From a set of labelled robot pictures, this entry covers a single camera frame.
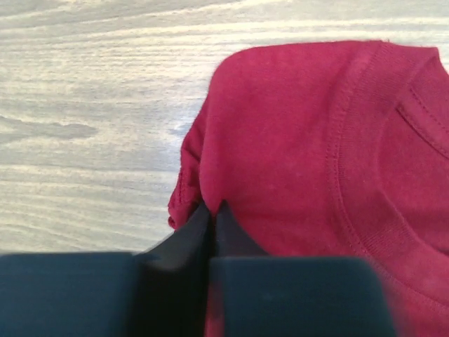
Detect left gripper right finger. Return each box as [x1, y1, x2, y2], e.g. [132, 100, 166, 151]
[205, 203, 397, 336]

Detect dark red t-shirt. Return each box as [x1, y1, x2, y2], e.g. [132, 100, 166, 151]
[168, 41, 448, 336]

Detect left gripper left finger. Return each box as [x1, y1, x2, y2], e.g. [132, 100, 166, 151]
[1, 205, 210, 336]

